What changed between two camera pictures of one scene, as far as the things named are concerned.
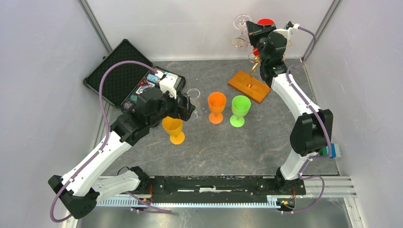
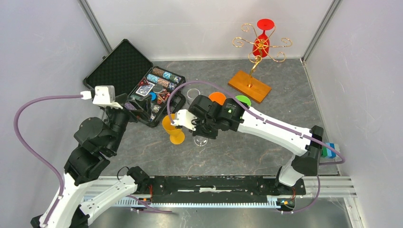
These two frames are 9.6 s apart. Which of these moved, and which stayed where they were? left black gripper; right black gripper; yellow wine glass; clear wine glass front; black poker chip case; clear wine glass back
Moved: left black gripper; clear wine glass back; right black gripper
Stayed: yellow wine glass; black poker chip case; clear wine glass front
